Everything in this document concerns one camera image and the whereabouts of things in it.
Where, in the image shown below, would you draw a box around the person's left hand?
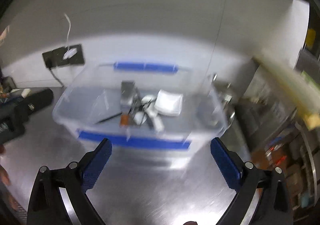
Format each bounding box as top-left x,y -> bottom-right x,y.
0,145 -> 11,186

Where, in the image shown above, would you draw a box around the yellowish cutting board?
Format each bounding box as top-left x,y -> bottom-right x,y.
253,53 -> 319,130

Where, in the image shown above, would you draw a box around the white square dish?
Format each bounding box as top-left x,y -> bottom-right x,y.
154,89 -> 183,116

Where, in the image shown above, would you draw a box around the black wall outlet plate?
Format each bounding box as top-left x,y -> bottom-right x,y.
42,44 -> 85,69

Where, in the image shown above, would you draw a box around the clear plastic bin blue handles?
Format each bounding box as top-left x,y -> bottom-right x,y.
53,62 -> 228,168

